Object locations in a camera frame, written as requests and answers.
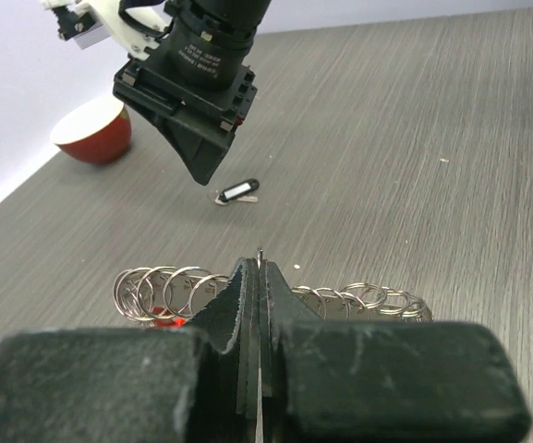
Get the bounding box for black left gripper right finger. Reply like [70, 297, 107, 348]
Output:
[260, 261, 532, 442]

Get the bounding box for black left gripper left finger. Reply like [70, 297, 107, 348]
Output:
[0, 258, 259, 442]

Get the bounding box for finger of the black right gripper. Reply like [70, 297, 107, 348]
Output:
[123, 99, 235, 186]

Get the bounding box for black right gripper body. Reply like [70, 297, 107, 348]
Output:
[114, 60, 257, 132]

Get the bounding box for black capped key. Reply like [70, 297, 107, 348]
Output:
[214, 178, 260, 206]

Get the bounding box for red plastic handle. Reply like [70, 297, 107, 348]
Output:
[151, 306, 186, 329]

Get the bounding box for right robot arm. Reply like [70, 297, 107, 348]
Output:
[113, 1, 270, 186]

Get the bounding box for red white bowl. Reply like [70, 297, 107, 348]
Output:
[50, 95, 132, 165]

